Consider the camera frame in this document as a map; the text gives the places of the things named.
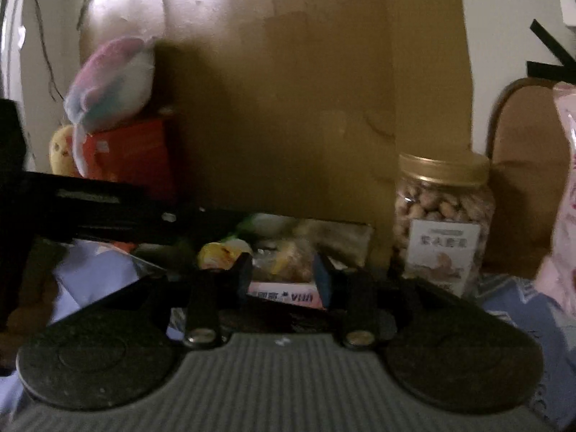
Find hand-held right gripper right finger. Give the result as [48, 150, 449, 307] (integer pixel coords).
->
[314, 254, 487, 351]

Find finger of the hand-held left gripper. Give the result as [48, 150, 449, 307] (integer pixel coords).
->
[0, 172, 208, 246]

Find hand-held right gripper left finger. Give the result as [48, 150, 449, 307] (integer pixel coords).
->
[85, 252, 253, 351]

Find yellow lid jelly cup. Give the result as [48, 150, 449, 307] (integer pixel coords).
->
[197, 240, 253, 271]

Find clear broad bean bag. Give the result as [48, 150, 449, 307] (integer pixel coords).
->
[265, 234, 320, 282]

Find pink white box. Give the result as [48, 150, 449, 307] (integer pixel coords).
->
[247, 279, 327, 309]

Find black tin box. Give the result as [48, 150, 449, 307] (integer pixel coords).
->
[130, 209, 376, 330]

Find white scalloped jelly cup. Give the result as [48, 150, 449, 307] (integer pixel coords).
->
[245, 213, 293, 239]

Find yellow duck plush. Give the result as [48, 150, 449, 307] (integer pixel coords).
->
[49, 125, 84, 176]

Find red gift box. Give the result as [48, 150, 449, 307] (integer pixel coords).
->
[83, 117, 176, 199]

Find pastel plush toy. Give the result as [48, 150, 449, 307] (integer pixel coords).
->
[63, 36, 156, 176]

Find nut jar with gold lid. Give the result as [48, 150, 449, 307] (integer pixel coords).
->
[393, 152, 496, 298]

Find large brown cardboard box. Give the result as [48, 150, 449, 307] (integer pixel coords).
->
[78, 0, 478, 275]

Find brown curved chair back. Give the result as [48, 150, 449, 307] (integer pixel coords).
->
[486, 77, 572, 275]

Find pink snack bag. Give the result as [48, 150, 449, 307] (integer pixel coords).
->
[533, 82, 576, 316]

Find black tape strips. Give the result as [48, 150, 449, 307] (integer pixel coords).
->
[526, 19, 576, 84]

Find thin black wall cable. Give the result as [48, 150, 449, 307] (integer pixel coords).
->
[24, 0, 68, 102]

